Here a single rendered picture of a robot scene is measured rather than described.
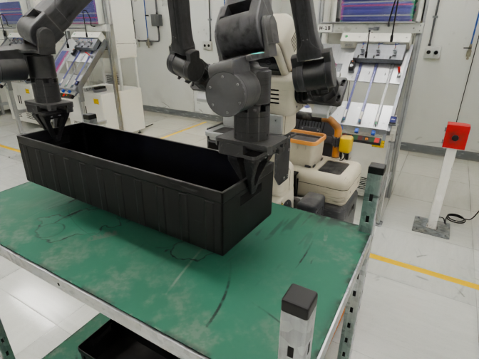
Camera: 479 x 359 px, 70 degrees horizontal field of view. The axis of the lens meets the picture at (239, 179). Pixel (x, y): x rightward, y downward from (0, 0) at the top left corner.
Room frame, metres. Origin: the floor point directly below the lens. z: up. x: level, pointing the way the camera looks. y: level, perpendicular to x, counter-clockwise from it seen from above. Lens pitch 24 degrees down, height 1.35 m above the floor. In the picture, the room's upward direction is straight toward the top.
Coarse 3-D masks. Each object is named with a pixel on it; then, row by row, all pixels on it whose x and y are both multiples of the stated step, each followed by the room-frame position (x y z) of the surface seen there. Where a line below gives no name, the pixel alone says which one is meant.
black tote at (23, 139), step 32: (64, 128) 0.85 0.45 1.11; (96, 128) 0.87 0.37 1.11; (32, 160) 0.73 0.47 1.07; (64, 160) 0.66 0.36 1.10; (96, 160) 0.61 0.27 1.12; (128, 160) 0.81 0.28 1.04; (160, 160) 0.75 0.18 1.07; (192, 160) 0.70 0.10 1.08; (224, 160) 0.65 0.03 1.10; (64, 192) 0.67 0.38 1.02; (96, 192) 0.62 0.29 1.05; (128, 192) 0.57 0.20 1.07; (160, 192) 0.52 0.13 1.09; (192, 192) 0.49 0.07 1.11; (224, 192) 0.46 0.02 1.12; (256, 192) 0.54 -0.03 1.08; (160, 224) 0.52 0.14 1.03; (192, 224) 0.49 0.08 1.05; (224, 224) 0.46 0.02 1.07; (256, 224) 0.55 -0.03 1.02
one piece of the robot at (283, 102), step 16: (272, 80) 1.07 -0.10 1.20; (288, 80) 1.05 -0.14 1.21; (272, 96) 1.08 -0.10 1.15; (288, 96) 1.05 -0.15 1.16; (304, 96) 1.03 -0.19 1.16; (272, 112) 1.09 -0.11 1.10; (288, 112) 1.06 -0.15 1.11; (288, 128) 1.16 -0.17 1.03; (272, 160) 1.11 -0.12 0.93; (288, 176) 1.11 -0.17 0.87; (272, 192) 1.08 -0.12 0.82; (288, 192) 1.11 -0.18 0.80
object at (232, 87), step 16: (272, 16) 0.53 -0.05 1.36; (272, 32) 0.52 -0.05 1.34; (272, 48) 0.53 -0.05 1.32; (224, 64) 0.45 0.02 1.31; (240, 64) 0.47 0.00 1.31; (224, 80) 0.45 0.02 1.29; (240, 80) 0.44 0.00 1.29; (256, 80) 0.48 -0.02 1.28; (208, 96) 0.46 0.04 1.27; (224, 96) 0.45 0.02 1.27; (240, 96) 0.44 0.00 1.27; (256, 96) 0.47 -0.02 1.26; (224, 112) 0.45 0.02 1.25; (240, 112) 0.45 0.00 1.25
